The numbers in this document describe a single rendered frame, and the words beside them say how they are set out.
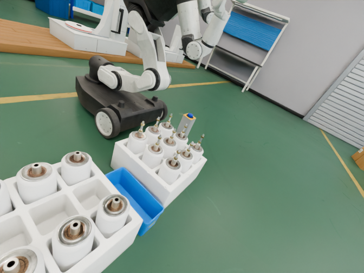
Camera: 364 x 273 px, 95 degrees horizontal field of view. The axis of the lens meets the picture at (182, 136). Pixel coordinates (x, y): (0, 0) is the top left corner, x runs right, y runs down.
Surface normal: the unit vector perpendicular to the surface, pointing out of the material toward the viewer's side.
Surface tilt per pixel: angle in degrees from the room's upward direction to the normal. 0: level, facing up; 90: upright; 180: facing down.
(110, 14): 90
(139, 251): 0
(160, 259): 0
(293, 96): 90
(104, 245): 0
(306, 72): 90
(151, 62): 90
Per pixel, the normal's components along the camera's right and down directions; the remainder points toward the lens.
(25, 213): 0.37, -0.78
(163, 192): -0.54, 0.26
